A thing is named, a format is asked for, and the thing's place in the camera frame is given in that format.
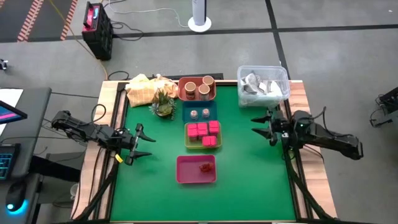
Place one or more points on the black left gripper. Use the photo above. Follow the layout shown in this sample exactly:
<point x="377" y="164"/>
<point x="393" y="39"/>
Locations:
<point x="127" y="143"/>

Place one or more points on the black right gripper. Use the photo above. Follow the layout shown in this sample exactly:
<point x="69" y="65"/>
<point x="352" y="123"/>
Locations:
<point x="281" y="130"/>

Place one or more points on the yellow-green plastic bin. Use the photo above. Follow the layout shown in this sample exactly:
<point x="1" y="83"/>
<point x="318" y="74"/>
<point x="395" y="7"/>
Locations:
<point x="191" y="145"/>

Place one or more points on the pink plastic bin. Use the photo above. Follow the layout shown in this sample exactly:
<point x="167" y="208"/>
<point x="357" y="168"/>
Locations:
<point x="189" y="169"/>

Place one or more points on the small cork-lid spice jar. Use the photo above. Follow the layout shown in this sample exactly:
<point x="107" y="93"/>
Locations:
<point x="193" y="114"/>
<point x="206" y="112"/>

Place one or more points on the red-brown spice packet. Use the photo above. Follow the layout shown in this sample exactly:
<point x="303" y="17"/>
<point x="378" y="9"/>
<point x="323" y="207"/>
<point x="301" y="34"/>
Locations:
<point x="206" y="167"/>

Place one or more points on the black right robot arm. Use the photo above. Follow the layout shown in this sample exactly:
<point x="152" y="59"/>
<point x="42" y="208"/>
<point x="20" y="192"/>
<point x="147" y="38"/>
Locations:
<point x="329" y="140"/>

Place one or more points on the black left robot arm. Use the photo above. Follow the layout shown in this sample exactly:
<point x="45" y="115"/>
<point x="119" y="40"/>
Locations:
<point x="87" y="130"/>

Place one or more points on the yellow tape tag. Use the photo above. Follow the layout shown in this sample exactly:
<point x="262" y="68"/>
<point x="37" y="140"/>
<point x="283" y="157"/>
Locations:
<point x="119" y="158"/>

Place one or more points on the white crumpled cloth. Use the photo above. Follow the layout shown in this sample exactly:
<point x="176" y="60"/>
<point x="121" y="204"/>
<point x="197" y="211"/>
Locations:
<point x="274" y="87"/>

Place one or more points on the small potted succulent plant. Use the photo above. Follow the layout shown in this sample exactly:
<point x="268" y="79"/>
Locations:
<point x="164" y="109"/>

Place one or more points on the grey crumpled cloth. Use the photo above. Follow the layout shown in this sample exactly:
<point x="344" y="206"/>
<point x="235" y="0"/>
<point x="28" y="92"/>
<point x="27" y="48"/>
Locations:
<point x="250" y="83"/>

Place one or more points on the clear plastic storage box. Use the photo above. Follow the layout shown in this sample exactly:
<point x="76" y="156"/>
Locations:
<point x="280" y="74"/>

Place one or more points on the yellow checked cloth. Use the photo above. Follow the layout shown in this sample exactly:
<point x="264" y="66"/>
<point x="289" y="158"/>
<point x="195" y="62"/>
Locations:
<point x="141" y="90"/>

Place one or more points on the dark blue plastic bin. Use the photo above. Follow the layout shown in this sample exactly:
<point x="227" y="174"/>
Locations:
<point x="186" y="107"/>

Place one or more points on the terracotta orange plastic bin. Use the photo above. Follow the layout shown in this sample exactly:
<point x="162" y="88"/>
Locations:
<point x="182" y="93"/>

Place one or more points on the green table mat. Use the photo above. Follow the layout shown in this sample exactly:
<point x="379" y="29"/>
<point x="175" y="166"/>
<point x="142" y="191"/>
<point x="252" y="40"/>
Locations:
<point x="236" y="193"/>

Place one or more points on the pale cup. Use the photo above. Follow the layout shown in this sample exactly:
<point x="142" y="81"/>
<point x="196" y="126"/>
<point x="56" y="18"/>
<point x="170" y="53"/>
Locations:
<point x="74" y="190"/>

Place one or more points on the black desk crossbar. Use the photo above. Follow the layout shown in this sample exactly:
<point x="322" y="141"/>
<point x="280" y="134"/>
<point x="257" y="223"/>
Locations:
<point x="53" y="166"/>

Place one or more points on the dark grey desk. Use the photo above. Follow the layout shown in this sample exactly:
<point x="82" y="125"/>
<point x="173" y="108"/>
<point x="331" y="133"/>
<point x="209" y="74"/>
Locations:
<point x="34" y="146"/>

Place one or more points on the black crate with red top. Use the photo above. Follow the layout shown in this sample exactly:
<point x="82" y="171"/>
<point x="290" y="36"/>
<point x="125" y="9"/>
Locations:
<point x="99" y="37"/>

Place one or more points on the white tower fan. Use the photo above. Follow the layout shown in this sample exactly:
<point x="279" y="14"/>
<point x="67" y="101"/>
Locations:
<point x="199" y="12"/>

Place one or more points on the black glowing computer mouse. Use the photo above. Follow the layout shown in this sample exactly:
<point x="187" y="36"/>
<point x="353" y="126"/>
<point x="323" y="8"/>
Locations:
<point x="15" y="194"/>

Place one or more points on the computer monitor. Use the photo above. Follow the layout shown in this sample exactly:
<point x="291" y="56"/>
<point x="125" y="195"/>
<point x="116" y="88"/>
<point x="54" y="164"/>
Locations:
<point x="9" y="113"/>

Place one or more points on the backlit black keyboard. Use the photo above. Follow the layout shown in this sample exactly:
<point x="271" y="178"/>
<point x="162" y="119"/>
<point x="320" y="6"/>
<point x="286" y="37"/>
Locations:
<point x="6" y="160"/>

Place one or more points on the white paper sheet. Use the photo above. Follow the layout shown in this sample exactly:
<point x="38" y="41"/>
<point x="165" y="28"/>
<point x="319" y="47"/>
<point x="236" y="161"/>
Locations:
<point x="11" y="93"/>

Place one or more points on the small grey metal object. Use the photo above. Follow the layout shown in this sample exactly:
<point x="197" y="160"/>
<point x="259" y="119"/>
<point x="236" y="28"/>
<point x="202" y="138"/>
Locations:
<point x="3" y="64"/>

